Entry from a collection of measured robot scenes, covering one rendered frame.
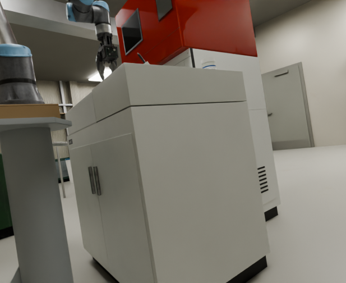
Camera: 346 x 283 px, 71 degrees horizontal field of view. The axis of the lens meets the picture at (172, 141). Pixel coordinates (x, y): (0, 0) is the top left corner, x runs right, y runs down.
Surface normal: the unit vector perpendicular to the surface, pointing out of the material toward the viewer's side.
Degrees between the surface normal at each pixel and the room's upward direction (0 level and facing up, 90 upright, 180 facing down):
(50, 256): 90
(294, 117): 90
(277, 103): 90
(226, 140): 90
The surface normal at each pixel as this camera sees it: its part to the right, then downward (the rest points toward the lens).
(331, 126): -0.70, 0.11
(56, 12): 0.70, -0.11
